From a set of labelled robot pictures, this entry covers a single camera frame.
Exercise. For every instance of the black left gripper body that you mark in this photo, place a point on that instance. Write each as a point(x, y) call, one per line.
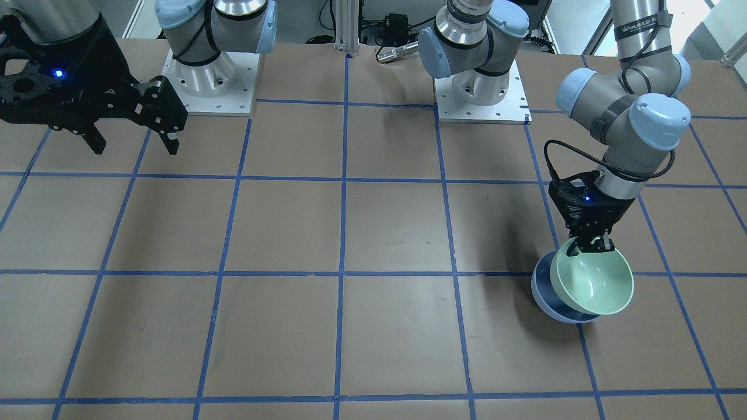
point(614, 211)

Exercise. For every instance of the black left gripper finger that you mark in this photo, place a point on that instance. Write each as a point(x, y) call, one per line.
point(574, 247)
point(600, 242)

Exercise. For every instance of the aluminium frame post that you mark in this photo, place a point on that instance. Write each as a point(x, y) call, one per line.
point(346, 26)

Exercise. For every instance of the green bowl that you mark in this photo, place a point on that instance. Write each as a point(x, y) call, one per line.
point(599, 284)

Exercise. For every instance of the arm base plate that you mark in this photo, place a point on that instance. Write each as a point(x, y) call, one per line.
point(484, 108)
point(225, 87)

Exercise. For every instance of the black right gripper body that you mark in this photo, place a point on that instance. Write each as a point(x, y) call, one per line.
point(106, 65)

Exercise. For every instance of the blue bowl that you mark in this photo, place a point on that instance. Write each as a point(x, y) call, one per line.
point(549, 301)

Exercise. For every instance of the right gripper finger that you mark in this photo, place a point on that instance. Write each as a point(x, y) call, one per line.
point(171, 142)
point(92, 136)

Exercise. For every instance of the black power adapter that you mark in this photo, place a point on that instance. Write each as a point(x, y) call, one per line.
point(395, 30)

